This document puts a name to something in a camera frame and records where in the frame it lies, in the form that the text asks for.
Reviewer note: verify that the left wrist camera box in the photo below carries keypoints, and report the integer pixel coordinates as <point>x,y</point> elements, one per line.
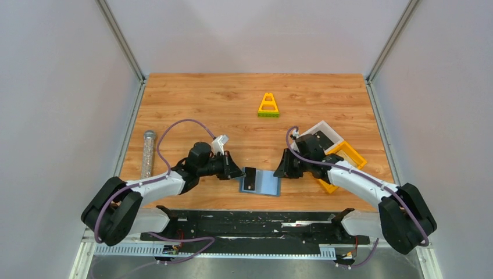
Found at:
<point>218,144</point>

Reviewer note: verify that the yellow green toy block stand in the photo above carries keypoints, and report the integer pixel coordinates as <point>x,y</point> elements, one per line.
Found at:
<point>268,107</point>

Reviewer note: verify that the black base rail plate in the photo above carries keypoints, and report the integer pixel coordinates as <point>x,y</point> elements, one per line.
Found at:
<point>258,232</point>

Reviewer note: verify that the white plastic bin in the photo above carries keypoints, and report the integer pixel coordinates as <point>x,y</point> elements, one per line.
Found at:
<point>328,131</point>

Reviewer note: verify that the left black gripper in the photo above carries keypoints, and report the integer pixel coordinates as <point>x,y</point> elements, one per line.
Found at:
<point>226,165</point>

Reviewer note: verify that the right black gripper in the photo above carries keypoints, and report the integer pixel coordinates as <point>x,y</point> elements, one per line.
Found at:
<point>290,164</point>

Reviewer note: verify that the black box in bin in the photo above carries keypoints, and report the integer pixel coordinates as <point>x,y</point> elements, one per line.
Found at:
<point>323,140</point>

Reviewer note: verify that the clear glitter tube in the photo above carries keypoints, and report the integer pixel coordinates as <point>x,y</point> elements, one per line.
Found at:
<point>148,154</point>

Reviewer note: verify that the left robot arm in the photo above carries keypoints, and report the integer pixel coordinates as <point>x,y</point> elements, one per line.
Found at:
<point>119,208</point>

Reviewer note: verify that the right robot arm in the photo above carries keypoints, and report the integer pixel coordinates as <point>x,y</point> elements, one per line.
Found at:
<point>402,217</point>

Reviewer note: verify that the blue card holder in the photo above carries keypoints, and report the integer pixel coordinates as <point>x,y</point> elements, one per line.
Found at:
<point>266,184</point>

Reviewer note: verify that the yellow plastic bin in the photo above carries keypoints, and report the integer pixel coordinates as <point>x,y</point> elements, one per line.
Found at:
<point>348,153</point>

